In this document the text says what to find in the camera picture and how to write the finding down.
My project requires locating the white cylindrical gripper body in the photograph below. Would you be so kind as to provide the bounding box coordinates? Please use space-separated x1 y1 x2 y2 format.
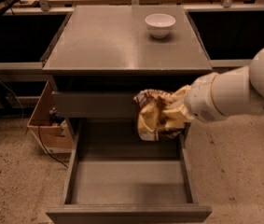
185 73 226 122

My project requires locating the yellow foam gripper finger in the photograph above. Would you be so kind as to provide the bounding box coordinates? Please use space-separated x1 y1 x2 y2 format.
162 105 191 129
172 85 190 104

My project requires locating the brown chip bag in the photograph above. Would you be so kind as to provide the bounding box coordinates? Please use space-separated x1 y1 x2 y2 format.
133 89 186 141

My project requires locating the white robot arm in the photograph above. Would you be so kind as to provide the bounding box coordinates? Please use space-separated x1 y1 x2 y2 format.
161 49 264 128

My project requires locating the open grey middle drawer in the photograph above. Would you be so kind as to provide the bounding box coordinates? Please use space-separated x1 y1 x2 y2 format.
47 119 212 224

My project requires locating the grey drawer cabinet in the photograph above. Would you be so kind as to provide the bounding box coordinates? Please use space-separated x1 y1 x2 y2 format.
44 6 211 127

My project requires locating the grey top drawer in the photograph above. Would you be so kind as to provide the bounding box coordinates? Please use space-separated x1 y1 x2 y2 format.
52 91 139 119

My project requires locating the white ceramic bowl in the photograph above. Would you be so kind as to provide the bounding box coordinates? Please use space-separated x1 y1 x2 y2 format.
146 13 176 38

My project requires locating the cardboard box on floor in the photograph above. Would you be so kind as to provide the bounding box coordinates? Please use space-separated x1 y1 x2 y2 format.
27 82 74 154

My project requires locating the black cable on floor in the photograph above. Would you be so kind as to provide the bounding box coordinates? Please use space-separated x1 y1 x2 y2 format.
36 123 69 169

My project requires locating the grey metal rail frame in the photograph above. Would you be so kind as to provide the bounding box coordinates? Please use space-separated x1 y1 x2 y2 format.
0 4 264 82

